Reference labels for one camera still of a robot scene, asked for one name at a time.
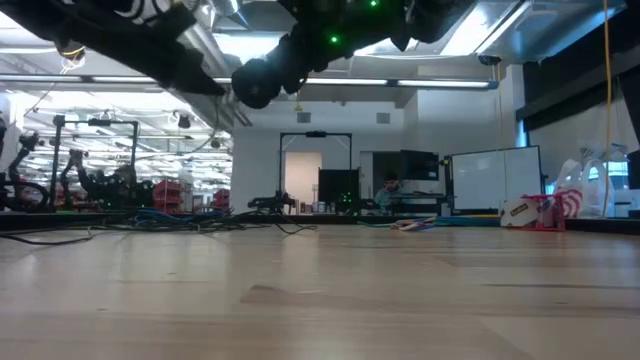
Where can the red tape dispenser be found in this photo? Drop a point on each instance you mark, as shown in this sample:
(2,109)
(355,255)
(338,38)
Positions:
(552,215)

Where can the person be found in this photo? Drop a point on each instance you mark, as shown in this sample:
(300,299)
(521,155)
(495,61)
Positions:
(390,192)
(125,182)

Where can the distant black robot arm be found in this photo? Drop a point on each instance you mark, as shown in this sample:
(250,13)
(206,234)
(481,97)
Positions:
(267,202)
(362,204)

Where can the white plastic bag red print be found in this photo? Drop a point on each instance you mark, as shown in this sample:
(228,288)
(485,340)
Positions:
(585,190)

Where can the grey wall vent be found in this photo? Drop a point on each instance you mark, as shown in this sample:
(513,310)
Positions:
(303,117)
(383,118)

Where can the long ceiling light bar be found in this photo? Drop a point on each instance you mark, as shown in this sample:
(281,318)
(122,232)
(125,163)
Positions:
(400,83)

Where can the whiteboard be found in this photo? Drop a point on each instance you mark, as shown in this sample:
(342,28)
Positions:
(495,177)

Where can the black monitor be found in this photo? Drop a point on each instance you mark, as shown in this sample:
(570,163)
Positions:
(419,165)

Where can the bundle of coloured tubes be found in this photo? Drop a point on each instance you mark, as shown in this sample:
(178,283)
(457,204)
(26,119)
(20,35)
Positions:
(480,216)

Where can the black robot station frame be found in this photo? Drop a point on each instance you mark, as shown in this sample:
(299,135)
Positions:
(95,122)
(315,134)

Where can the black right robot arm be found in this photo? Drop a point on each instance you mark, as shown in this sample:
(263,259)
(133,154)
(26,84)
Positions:
(440,15)

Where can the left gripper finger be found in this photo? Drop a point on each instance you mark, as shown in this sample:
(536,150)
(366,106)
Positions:
(195,75)

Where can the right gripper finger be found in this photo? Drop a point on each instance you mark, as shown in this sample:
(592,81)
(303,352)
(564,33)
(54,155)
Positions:
(280,62)
(297,84)

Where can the red tool cabinet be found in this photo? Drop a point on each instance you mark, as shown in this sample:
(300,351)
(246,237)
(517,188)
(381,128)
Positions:
(221,199)
(167,197)

